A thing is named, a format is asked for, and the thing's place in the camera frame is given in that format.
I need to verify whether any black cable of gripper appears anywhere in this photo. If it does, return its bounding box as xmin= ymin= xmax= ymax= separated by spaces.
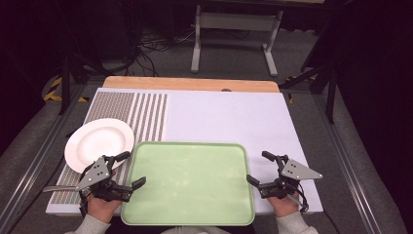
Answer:
xmin=78 ymin=190 xmax=90 ymax=218
xmin=293 ymin=181 xmax=310 ymax=215

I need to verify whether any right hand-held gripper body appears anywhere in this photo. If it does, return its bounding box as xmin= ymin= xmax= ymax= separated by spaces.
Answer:
xmin=258 ymin=158 xmax=323 ymax=201

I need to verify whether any aluminium rail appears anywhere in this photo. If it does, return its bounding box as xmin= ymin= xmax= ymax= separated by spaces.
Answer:
xmin=311 ymin=93 xmax=385 ymax=234
xmin=0 ymin=83 xmax=95 ymax=234

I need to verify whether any wooden table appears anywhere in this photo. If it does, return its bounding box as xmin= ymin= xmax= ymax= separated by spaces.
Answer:
xmin=102 ymin=75 xmax=282 ymax=94

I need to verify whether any person's right hand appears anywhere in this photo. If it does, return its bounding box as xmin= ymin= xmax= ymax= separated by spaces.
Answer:
xmin=266 ymin=194 xmax=300 ymax=218

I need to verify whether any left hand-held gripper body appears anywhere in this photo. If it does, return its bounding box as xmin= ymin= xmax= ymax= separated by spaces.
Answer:
xmin=42 ymin=155 xmax=134 ymax=204

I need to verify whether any grey metal desk frame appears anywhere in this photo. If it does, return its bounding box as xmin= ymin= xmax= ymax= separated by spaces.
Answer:
xmin=190 ymin=4 xmax=284 ymax=78

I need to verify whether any person's torso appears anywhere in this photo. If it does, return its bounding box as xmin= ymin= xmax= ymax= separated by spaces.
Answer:
xmin=160 ymin=226 xmax=232 ymax=234

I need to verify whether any white mat with striped patch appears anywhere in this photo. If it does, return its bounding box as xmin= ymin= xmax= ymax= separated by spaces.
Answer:
xmin=45 ymin=87 xmax=324 ymax=216

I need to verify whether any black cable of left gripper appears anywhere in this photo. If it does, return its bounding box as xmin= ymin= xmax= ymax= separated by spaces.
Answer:
xmin=78 ymin=190 xmax=90 ymax=218

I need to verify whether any light green plastic tray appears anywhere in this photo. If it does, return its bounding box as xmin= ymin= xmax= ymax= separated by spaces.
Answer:
xmin=120 ymin=140 xmax=256 ymax=227

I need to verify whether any person's left hand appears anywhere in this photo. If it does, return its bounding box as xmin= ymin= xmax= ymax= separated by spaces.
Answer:
xmin=87 ymin=193 xmax=124 ymax=224

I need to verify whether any white round plate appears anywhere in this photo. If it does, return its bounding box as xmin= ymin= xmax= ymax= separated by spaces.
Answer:
xmin=63 ymin=117 xmax=135 ymax=175

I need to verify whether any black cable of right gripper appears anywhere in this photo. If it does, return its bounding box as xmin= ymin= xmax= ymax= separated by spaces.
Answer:
xmin=293 ymin=181 xmax=310 ymax=215

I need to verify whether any bundle of black floor cables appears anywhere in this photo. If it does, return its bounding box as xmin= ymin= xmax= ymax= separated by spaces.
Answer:
xmin=116 ymin=0 xmax=197 ymax=78

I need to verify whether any black metal stand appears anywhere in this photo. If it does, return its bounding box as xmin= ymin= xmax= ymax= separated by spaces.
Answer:
xmin=57 ymin=54 xmax=109 ymax=117
xmin=279 ymin=59 xmax=338 ymax=125

